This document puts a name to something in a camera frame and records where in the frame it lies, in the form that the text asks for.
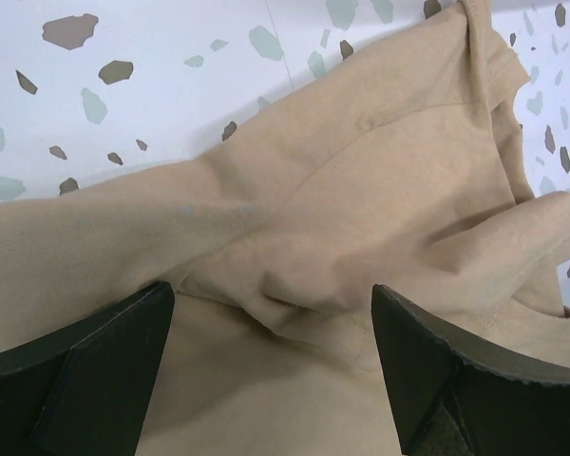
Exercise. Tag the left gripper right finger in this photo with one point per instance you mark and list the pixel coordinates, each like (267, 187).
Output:
(452, 392)

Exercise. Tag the beige t shirt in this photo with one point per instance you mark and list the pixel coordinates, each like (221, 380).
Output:
(401, 166)

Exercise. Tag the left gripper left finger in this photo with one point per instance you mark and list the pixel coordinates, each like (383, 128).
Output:
(85, 389)

